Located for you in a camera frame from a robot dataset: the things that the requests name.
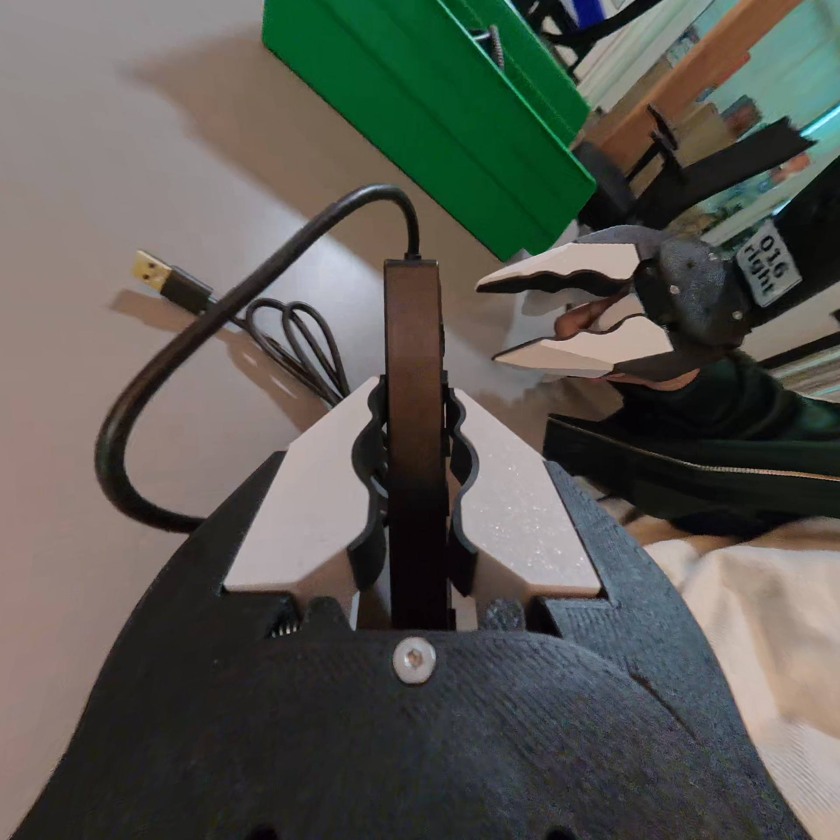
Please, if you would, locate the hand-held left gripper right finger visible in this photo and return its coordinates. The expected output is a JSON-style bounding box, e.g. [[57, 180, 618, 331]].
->
[[446, 386, 606, 631]]

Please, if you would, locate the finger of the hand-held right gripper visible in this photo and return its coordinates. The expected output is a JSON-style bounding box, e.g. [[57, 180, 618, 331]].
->
[[492, 314, 674, 380], [475, 241, 648, 298]]

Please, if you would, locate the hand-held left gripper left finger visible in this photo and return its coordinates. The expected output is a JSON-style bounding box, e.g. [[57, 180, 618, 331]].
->
[[224, 375, 393, 631]]

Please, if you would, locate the green plastic bin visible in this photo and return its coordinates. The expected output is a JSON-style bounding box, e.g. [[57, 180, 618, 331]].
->
[[261, 0, 598, 263]]

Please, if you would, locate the black USB cable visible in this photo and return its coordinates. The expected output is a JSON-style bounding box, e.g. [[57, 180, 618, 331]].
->
[[94, 185, 422, 534]]

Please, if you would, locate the person's right hand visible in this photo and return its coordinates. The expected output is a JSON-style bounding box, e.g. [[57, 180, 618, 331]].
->
[[553, 302, 626, 340]]

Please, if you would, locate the black office chair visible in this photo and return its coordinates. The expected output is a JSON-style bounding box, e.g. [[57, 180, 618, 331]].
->
[[574, 105, 818, 231]]

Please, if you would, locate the wooden table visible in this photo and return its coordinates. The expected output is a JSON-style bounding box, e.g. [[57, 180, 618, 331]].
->
[[594, 0, 808, 165]]

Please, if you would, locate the blue plastic bin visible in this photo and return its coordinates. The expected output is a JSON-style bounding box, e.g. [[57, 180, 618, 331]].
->
[[566, 0, 626, 26]]

